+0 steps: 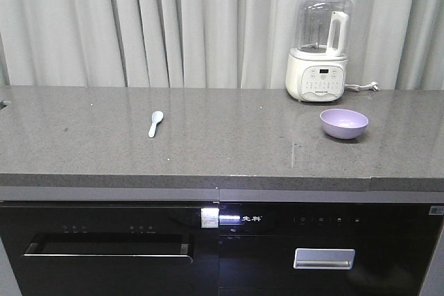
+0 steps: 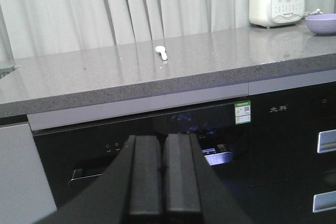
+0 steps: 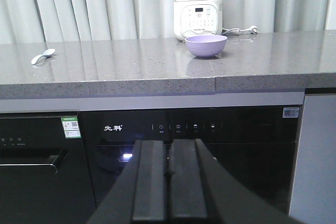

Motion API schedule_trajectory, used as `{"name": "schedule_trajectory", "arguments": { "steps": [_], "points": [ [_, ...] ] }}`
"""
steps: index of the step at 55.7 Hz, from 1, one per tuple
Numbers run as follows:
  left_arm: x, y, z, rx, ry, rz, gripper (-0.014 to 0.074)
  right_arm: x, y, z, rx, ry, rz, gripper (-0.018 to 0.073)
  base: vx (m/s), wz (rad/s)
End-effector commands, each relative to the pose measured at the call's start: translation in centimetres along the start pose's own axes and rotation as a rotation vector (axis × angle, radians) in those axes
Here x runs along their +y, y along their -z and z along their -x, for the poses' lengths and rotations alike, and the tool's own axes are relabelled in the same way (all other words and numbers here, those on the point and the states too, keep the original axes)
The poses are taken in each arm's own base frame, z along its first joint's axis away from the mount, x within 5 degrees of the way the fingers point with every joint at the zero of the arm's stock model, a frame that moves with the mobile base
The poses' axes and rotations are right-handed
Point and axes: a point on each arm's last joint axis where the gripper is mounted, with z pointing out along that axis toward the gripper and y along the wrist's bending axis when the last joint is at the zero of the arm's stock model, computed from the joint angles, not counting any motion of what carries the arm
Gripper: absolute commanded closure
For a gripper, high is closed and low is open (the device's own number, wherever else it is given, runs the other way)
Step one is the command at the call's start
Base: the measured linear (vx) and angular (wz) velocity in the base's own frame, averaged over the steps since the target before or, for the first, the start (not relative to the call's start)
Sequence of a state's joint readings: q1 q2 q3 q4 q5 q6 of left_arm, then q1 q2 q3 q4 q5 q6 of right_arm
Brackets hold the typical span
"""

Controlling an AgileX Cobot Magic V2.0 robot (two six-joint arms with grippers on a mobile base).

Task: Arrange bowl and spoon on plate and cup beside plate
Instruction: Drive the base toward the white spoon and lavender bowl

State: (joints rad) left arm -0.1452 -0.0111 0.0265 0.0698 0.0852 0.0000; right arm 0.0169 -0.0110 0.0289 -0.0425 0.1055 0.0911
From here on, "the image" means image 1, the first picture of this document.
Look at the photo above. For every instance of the light blue plastic spoon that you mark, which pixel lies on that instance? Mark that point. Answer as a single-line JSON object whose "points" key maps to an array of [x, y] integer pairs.
{"points": [[156, 118]]}

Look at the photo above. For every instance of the black built-in dishwasher right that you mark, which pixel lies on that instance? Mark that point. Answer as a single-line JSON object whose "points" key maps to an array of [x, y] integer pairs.
{"points": [[308, 248]]}

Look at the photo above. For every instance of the purple plastic bowl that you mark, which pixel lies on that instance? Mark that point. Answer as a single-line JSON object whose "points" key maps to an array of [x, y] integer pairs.
{"points": [[343, 123]]}

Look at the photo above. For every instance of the white pleated curtain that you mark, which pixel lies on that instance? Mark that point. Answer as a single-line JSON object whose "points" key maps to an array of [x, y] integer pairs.
{"points": [[207, 43]]}

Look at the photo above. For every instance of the black built-in oven left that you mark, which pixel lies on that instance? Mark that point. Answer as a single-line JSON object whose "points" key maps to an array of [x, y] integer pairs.
{"points": [[97, 248]]}

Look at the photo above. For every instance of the white blender with clear jar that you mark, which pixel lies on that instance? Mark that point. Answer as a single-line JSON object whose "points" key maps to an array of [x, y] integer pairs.
{"points": [[316, 66]]}

